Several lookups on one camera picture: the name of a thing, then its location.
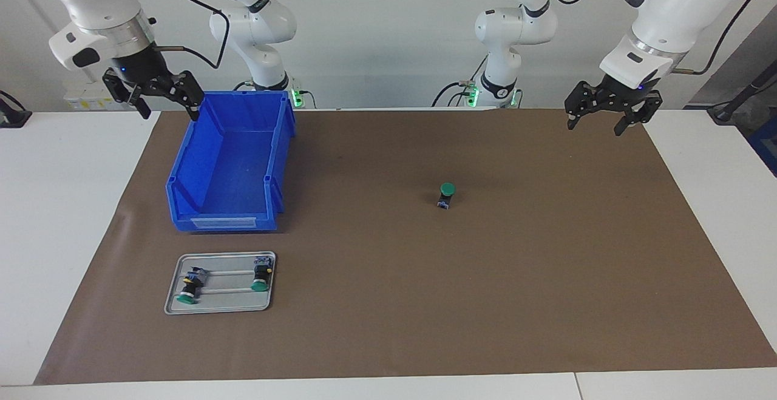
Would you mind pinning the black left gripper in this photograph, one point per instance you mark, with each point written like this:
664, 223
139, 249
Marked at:
628, 95

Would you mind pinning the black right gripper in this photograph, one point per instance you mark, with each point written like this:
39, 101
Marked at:
139, 66

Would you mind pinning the green push button switch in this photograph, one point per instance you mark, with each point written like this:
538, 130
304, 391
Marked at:
189, 284
447, 190
261, 275

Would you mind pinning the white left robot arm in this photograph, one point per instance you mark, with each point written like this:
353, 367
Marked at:
674, 17

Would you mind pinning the blue plastic storage bin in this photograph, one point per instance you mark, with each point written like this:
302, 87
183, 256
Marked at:
237, 169

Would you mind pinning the black stand pole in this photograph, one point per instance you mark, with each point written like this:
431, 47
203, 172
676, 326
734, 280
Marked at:
743, 93

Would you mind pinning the black table clamp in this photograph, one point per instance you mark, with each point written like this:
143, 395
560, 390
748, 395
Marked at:
12, 118

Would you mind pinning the grey metal tray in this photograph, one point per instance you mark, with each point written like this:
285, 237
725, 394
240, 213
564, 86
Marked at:
230, 303

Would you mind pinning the brown table mat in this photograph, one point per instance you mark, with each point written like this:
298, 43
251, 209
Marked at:
425, 297

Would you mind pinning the blue metal frame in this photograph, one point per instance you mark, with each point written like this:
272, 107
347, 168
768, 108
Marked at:
768, 145

